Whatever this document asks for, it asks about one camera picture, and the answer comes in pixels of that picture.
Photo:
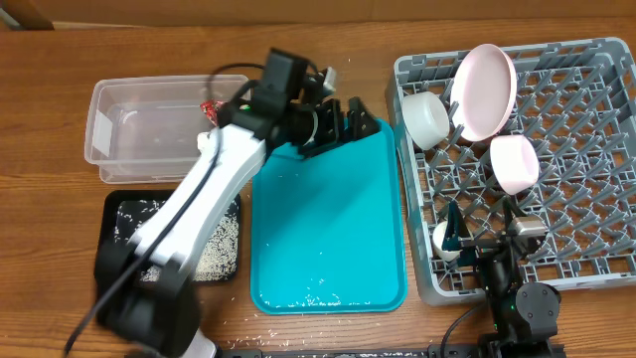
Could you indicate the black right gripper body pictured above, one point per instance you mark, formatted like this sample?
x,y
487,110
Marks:
x,y
497,273

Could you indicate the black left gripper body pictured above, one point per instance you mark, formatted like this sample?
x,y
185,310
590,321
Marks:
x,y
327,125

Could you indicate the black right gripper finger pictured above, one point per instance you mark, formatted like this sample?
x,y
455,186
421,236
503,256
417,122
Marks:
x,y
512,215
456,232

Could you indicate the white cup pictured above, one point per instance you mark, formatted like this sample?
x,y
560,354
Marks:
x,y
437,241

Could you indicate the pink white bowl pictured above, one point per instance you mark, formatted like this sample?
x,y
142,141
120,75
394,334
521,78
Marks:
x,y
515,163

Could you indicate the grey bowl with rice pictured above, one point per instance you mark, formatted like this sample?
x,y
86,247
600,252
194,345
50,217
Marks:
x,y
425,119

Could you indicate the red snack wrapper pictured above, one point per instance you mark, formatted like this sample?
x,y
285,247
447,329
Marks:
x,y
210,109

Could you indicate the large white plate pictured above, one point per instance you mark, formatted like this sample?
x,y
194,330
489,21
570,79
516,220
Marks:
x,y
484,87

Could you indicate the white tissue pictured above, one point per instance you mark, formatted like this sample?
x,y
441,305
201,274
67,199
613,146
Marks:
x,y
203,140

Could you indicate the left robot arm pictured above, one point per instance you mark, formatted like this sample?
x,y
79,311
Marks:
x,y
145,288

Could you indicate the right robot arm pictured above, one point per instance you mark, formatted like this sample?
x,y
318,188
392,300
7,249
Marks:
x,y
524,313

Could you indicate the grey dish rack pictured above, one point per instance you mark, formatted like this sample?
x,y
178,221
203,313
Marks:
x,y
576,103

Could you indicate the teal plastic tray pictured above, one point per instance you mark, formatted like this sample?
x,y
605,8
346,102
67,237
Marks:
x,y
326,232

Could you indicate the spilled rice pile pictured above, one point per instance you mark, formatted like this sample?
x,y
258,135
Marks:
x,y
219,259

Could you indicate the clear plastic bin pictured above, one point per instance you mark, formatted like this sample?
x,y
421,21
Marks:
x,y
144,130

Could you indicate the black rectangular tray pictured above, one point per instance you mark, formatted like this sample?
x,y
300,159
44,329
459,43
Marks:
x,y
113,200

